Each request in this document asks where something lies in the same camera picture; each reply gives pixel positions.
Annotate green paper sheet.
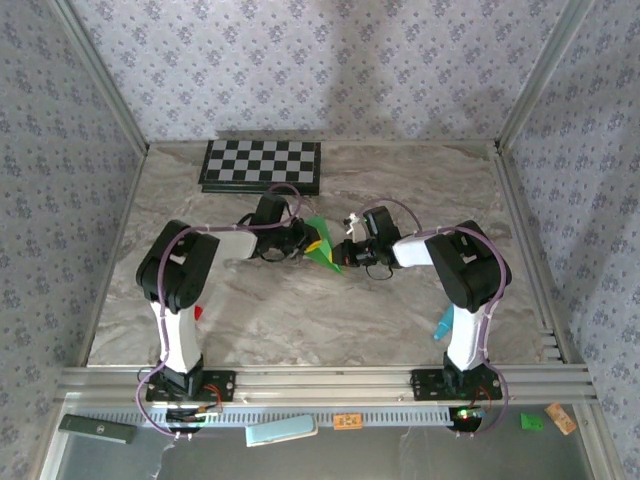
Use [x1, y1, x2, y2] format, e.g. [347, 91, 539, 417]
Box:
[303, 215, 346, 276]

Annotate black and grey chessboard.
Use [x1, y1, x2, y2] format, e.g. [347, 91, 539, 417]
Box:
[198, 139, 322, 197]

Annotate blue marker pen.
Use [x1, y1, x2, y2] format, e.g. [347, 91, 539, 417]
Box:
[432, 304, 455, 342]

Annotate thin aluminium edge strip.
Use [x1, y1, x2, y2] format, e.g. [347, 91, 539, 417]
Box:
[77, 143, 150, 366]

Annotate light blue card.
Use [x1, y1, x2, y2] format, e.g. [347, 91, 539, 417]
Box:
[244, 414, 320, 448]

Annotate black flat device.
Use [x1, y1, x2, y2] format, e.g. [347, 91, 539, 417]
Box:
[58, 413, 137, 445]

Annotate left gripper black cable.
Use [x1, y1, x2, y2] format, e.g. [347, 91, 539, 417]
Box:
[258, 244, 292, 264]

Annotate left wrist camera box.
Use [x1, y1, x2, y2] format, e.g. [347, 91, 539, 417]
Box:
[249, 192, 291, 229]

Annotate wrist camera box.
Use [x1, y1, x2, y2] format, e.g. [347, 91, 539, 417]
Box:
[249, 192, 291, 229]
[343, 205, 402, 242]

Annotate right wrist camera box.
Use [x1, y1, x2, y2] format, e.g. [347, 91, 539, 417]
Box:
[343, 205, 402, 242]

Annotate aluminium mounting rail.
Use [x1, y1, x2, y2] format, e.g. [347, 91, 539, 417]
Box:
[54, 363, 599, 407]

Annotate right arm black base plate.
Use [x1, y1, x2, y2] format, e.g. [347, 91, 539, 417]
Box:
[410, 368, 504, 402]

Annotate wide aluminium side rail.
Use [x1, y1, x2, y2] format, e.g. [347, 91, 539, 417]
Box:
[492, 142, 569, 364]

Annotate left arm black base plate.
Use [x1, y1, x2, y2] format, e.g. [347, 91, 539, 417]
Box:
[145, 369, 237, 403]

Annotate grey slotted cable duct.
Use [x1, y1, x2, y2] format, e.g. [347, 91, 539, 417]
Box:
[74, 405, 459, 427]

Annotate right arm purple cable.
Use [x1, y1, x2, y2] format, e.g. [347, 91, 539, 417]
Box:
[360, 198, 511, 440]

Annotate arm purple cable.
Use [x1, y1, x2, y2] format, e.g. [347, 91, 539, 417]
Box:
[360, 198, 511, 440]
[134, 183, 301, 441]

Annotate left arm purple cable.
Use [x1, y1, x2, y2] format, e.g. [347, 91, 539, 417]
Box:
[134, 183, 301, 441]

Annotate aluminium corner post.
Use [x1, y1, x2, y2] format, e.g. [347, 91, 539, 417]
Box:
[497, 0, 596, 151]
[49, 0, 150, 156]

